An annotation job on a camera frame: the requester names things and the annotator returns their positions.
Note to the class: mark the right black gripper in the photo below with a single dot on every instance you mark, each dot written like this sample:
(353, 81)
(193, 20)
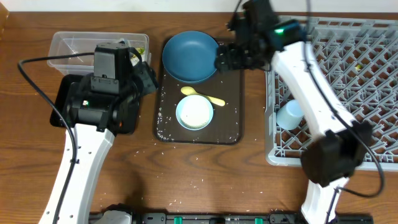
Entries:
(228, 61)

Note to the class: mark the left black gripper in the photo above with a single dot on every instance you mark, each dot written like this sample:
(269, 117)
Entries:
(148, 78)

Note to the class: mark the dark blue plate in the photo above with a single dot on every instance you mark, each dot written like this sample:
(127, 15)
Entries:
(190, 56)

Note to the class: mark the light blue rice bowl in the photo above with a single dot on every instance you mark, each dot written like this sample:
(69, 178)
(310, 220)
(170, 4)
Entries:
(194, 112)

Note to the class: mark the light blue plastic cup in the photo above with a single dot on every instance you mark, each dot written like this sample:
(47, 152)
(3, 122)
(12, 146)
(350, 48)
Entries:
(290, 115)

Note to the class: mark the white tissue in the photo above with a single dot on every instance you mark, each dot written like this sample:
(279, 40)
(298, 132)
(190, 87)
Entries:
(123, 41)

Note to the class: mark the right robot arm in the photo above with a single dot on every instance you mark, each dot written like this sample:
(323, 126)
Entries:
(339, 142)

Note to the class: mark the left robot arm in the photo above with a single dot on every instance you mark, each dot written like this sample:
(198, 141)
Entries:
(83, 157)

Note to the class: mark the grey dishwasher rack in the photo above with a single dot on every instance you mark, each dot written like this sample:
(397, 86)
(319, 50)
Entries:
(359, 60)

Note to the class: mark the yellow plastic spoon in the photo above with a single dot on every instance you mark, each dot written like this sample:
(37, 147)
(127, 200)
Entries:
(188, 90)

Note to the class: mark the clear plastic bin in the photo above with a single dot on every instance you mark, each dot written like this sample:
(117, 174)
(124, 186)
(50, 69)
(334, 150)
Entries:
(67, 43)

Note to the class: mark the black plastic tray bin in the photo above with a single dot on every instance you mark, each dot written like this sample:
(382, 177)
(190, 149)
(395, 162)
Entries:
(78, 104)

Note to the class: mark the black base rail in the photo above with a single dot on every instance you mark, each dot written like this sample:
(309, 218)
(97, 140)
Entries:
(272, 218)

